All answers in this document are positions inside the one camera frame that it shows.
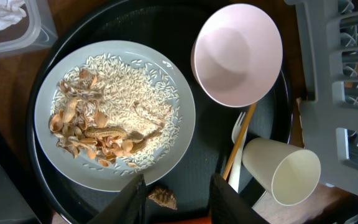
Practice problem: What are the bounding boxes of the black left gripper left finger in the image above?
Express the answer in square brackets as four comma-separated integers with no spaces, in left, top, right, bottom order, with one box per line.
[88,174,147,224]

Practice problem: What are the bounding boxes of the wooden chopstick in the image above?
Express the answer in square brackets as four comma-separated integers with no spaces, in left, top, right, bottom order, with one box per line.
[223,103,257,180]

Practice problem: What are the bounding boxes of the round black tray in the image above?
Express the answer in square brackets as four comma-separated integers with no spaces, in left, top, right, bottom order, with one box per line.
[25,0,294,224]

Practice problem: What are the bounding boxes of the clear plastic bin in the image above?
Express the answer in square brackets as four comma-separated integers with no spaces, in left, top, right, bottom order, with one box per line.
[0,0,58,58]

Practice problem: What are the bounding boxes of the white plastic fork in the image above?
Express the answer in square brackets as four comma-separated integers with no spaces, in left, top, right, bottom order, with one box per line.
[228,112,246,193]

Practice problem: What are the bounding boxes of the grey dishwasher rack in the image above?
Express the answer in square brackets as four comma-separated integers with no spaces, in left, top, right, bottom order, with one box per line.
[293,0,358,195]

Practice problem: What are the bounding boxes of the grey plate with food scraps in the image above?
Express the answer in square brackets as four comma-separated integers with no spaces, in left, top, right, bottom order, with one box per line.
[34,40,196,192]

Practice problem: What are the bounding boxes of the brown walnut piece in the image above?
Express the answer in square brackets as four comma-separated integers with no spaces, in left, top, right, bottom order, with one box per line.
[148,186,177,210]

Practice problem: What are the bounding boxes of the pink bowl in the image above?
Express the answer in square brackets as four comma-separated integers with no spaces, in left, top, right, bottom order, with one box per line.
[191,3,283,108]

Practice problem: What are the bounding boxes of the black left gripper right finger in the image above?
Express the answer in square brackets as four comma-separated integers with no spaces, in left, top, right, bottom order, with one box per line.
[209,173,269,224]

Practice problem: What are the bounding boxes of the cream paper cup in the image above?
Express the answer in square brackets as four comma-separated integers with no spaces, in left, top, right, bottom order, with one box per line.
[242,138,321,206]

